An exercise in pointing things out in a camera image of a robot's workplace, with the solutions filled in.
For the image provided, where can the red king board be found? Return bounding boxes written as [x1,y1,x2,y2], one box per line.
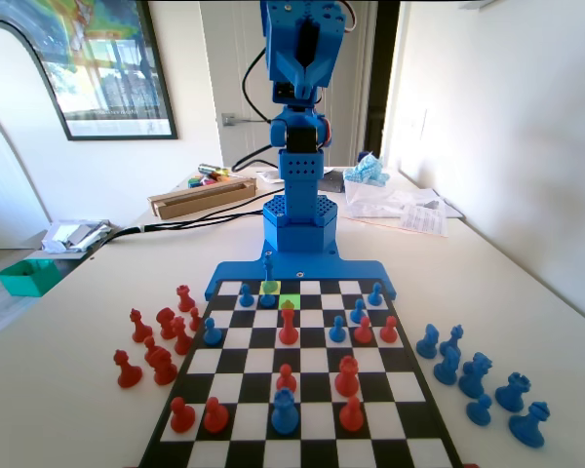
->
[277,300,298,346]

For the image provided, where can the white door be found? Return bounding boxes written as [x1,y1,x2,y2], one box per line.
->
[199,0,371,170]

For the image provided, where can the blue and white cloth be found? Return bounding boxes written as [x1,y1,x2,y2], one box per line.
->
[343,151,392,189]

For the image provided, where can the dark foil pouch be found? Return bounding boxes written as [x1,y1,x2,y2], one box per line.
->
[318,169,348,194]

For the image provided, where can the clear plastic bag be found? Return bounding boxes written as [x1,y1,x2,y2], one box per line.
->
[344,178,450,220]

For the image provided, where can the colourful small blocks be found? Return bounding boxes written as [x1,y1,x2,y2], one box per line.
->
[187,175,231,189]

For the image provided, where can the long cardboard box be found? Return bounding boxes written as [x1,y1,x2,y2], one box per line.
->
[147,177,257,220]

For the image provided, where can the black framed poster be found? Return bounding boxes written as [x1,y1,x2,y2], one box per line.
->
[26,0,179,141]

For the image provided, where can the printed paper sheet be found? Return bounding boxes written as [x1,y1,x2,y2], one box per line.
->
[397,202,450,239]

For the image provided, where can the red rook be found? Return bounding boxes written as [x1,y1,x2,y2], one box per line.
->
[333,354,361,397]
[175,284,196,313]

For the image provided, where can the pile of papers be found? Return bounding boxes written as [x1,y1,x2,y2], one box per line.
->
[41,218,114,254]

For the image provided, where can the red knight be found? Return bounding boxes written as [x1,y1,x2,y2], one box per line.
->
[151,346,179,387]
[155,305,177,341]

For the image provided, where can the white arched panel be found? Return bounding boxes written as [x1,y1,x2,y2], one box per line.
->
[0,19,72,250]

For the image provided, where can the black and white chessboard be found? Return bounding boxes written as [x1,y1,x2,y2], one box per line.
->
[138,278,464,468]

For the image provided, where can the blue knight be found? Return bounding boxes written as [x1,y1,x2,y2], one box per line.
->
[415,323,440,358]
[457,351,493,399]

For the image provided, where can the green plastic box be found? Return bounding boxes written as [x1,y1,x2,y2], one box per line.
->
[0,257,62,297]

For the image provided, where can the blue rook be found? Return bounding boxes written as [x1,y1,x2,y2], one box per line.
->
[494,371,531,413]
[270,387,301,436]

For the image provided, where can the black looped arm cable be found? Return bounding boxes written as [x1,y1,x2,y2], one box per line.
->
[242,47,272,123]

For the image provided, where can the silver door handle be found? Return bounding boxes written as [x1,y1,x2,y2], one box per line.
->
[221,112,270,128]

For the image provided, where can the black arm base cable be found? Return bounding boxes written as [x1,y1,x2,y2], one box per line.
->
[230,143,283,172]

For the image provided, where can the black cable bundle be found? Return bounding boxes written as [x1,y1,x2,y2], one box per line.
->
[107,192,270,246]

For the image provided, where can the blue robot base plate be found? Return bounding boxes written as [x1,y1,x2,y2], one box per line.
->
[204,238,399,301]

